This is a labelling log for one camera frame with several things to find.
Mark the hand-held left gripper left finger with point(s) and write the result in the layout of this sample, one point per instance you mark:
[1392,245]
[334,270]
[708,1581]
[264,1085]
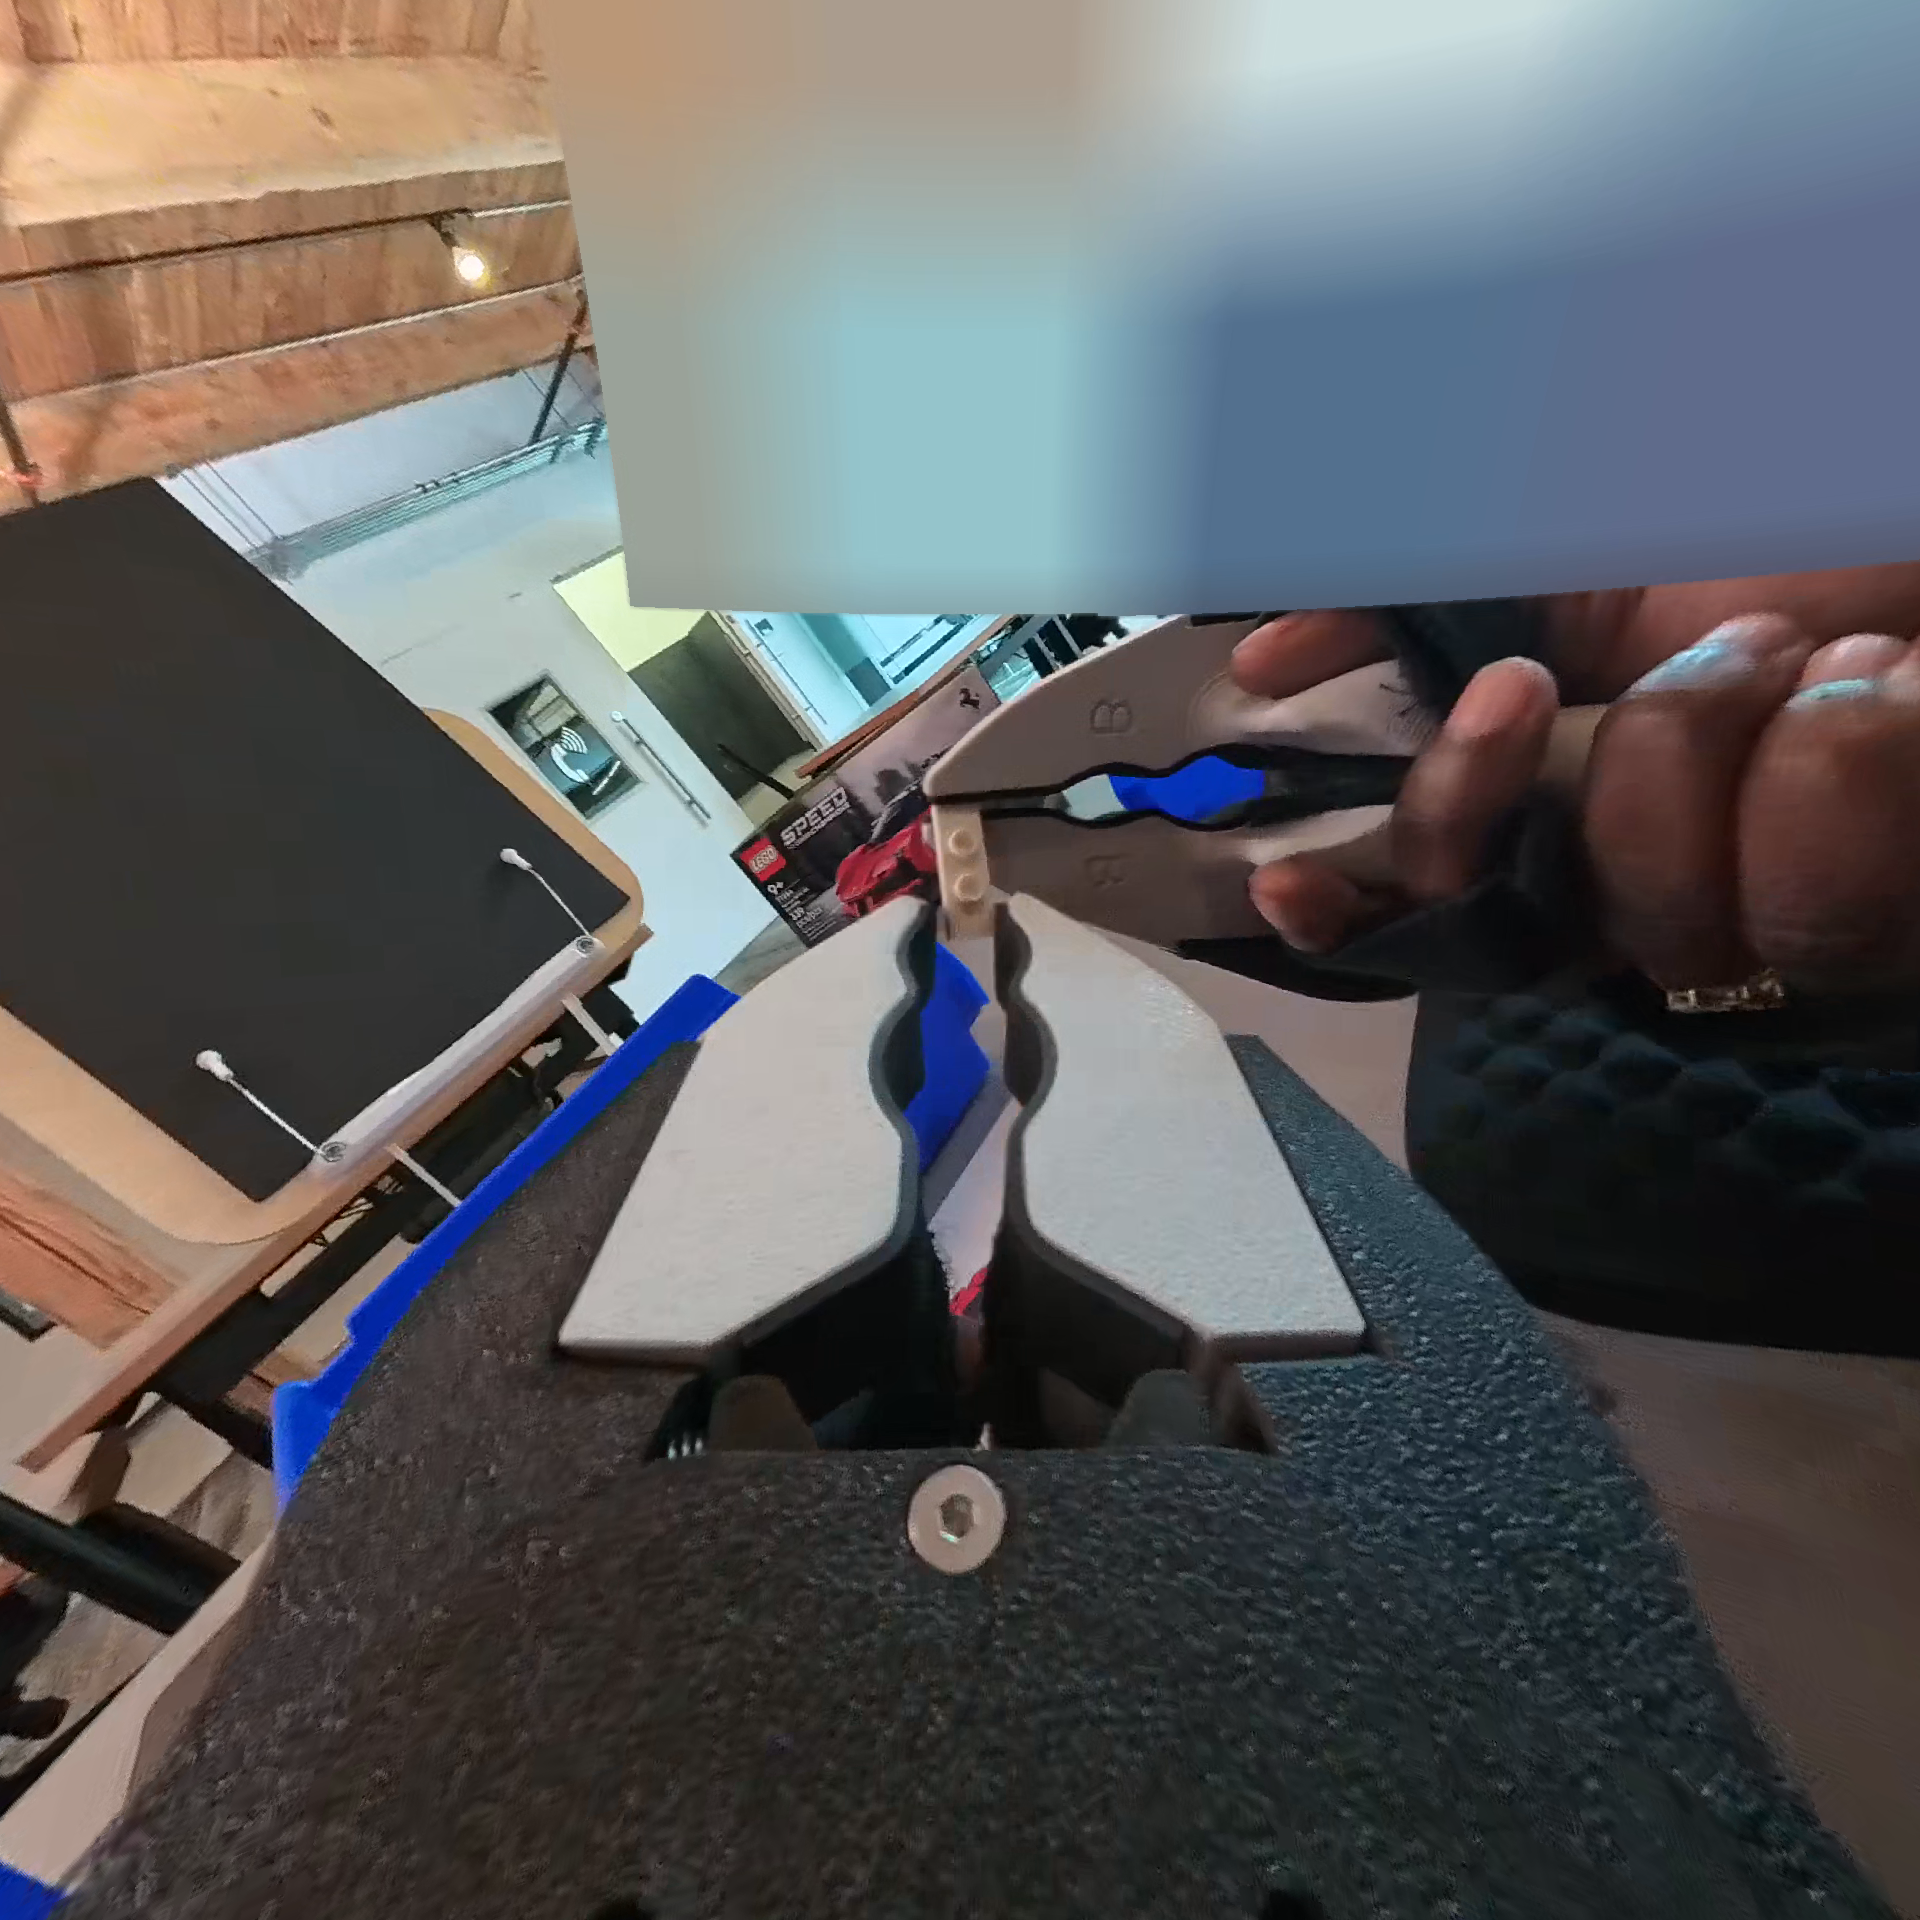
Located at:
[750,1154]

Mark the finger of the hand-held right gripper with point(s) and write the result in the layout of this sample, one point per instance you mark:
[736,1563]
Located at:
[1078,720]
[1125,877]

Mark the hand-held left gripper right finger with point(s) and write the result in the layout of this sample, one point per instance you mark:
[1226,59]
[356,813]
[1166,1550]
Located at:
[1171,1170]

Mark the small white lego plate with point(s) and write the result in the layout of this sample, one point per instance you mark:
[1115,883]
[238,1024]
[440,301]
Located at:
[968,868]

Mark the red lego car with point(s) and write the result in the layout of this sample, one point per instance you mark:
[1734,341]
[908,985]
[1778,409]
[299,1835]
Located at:
[971,1292]

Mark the large blue parts bin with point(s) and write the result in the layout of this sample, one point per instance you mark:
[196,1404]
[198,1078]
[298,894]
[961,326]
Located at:
[450,1290]

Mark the lego set box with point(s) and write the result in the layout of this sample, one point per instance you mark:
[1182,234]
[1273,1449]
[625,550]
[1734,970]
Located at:
[840,868]

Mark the person's right hand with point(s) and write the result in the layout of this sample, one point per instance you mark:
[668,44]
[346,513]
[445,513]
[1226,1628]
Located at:
[1694,809]

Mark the black wrist rest pad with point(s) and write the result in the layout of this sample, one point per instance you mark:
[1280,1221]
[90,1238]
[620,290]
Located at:
[1681,1154]

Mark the phone door sign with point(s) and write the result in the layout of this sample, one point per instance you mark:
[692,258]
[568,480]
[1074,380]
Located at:
[557,749]

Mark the ceiling spot lamp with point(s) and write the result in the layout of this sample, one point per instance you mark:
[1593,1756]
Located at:
[468,262]

